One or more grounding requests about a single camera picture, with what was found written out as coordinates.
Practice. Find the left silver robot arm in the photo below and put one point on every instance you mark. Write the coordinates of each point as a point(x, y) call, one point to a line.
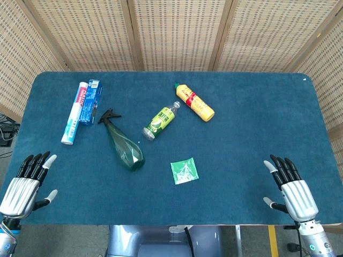
point(6, 238)

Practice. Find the blue table cloth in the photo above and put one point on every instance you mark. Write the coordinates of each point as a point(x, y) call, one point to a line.
point(241, 150)

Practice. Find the white blue plastic wrap roll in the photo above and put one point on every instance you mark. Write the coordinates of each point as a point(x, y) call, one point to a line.
point(75, 112)

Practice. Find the yellow bottle with red label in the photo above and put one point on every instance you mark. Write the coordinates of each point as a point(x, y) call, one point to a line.
point(195, 103)

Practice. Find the grey robot torso base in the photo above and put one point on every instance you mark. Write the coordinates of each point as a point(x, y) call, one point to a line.
point(163, 241)

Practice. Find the green transparent spray bottle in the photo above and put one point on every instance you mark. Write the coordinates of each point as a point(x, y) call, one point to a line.
point(124, 144)

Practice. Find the clear bottle with green label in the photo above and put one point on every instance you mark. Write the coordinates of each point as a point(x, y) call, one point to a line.
point(158, 121)

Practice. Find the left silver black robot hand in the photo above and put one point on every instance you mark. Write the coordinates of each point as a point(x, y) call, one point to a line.
point(20, 191)

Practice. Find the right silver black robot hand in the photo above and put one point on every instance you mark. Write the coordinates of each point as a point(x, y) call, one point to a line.
point(297, 195)

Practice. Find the small green packet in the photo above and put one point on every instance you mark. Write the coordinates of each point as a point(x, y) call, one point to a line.
point(185, 170)

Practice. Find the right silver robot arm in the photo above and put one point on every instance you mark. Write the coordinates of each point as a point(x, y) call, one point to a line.
point(316, 238)

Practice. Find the blue toothpaste box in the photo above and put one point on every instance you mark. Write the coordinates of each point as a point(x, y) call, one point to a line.
point(90, 101)

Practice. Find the woven bamboo folding screen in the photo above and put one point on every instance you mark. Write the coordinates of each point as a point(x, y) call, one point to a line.
point(177, 34)

